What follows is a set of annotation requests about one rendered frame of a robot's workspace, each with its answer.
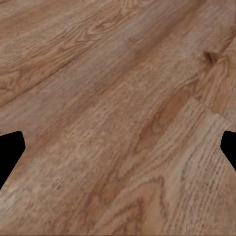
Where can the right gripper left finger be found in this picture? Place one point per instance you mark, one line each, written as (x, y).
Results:
(12, 146)

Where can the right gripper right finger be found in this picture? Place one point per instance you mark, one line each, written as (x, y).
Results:
(228, 146)

